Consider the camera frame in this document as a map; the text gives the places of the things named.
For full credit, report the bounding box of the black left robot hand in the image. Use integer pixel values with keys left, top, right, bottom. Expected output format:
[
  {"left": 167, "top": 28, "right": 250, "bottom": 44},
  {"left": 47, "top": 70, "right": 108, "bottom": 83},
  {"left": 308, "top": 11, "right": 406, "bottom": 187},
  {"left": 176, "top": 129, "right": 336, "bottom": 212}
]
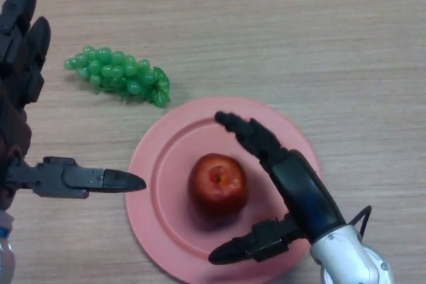
[{"left": 0, "top": 0, "right": 147, "bottom": 212}]

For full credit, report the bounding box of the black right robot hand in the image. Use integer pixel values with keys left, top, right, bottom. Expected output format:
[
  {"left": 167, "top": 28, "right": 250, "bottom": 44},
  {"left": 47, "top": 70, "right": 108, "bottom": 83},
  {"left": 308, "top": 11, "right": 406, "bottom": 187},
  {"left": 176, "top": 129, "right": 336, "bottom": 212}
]
[{"left": 208, "top": 110, "right": 347, "bottom": 266}]

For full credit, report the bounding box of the green grape bunch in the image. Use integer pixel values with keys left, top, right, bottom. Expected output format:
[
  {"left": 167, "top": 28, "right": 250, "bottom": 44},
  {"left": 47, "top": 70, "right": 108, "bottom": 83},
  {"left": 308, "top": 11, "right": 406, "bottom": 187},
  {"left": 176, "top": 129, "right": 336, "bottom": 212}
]
[{"left": 63, "top": 45, "right": 171, "bottom": 108}]

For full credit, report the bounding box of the pink round plate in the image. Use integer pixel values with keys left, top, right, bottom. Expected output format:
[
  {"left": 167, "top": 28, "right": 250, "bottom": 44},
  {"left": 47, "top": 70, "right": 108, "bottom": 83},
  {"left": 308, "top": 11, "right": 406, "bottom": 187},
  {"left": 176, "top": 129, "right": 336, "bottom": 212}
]
[{"left": 124, "top": 96, "right": 321, "bottom": 280}]

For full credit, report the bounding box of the red apple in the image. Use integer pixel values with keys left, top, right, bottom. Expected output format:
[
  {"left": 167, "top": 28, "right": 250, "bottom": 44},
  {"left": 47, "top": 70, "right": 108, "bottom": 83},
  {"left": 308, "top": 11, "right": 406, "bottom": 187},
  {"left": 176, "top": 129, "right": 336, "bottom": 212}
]
[{"left": 188, "top": 152, "right": 248, "bottom": 220}]

